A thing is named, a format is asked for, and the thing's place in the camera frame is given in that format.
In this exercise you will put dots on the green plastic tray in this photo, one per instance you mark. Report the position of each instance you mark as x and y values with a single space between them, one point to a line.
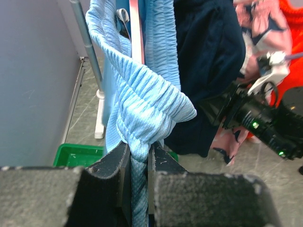
96 160

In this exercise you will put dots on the light blue shorts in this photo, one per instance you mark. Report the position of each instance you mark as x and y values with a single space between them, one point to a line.
148 98

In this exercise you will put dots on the pink floral shorts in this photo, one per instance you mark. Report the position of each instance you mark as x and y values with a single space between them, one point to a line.
228 141

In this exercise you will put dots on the orange shorts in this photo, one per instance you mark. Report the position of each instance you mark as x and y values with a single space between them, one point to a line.
293 47

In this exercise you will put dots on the white metal clothes rack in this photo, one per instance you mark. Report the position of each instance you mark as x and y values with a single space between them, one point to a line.
80 19

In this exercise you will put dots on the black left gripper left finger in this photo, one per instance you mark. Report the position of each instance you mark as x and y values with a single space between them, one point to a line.
94 196

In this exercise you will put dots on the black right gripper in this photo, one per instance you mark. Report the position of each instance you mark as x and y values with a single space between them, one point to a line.
235 107

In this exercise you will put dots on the navy blue shorts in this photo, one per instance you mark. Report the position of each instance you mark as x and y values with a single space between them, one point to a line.
211 52

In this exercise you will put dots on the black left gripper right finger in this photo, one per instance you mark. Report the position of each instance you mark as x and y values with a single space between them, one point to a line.
179 198

